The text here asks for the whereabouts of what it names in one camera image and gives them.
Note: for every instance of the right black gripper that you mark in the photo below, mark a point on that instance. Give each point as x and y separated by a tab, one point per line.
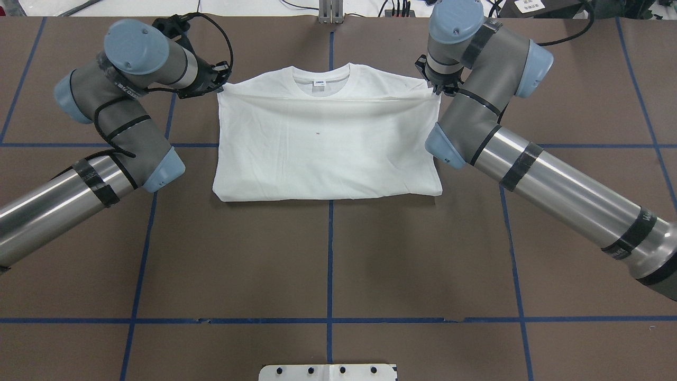
442	81

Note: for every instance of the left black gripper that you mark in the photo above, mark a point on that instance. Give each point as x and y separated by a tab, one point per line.
204	79

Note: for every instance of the white long-sleeve printed shirt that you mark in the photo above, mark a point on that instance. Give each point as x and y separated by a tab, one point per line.
352	132

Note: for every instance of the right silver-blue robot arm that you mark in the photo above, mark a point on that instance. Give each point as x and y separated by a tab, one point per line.
496	124

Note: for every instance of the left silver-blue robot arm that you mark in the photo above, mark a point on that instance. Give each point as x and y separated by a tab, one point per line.
136	60

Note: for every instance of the black box with label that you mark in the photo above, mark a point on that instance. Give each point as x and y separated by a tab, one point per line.
540	9

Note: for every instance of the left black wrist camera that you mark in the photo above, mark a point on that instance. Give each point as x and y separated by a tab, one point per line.
172	27

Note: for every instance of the aluminium frame post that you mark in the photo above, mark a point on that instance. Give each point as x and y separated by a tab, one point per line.
331	12

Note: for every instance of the white camera pole base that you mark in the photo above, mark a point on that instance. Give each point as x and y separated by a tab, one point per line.
329	372

